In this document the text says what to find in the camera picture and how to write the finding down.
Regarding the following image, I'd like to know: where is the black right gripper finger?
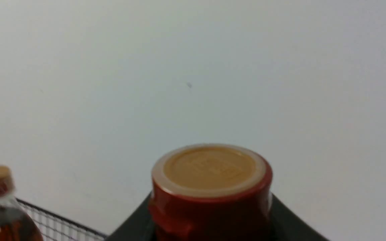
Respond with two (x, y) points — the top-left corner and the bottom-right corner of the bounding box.
(105, 194), (156, 241)

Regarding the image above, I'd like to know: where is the dark soy sauce bottle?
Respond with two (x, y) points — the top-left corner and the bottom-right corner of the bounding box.
(148, 143), (273, 241)

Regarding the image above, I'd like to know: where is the amber cooking wine bottle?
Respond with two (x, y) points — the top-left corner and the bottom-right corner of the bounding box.
(0, 165), (43, 241)

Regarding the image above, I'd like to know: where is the black wire mesh rack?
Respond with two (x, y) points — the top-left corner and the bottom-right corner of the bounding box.
(17, 198), (107, 241)

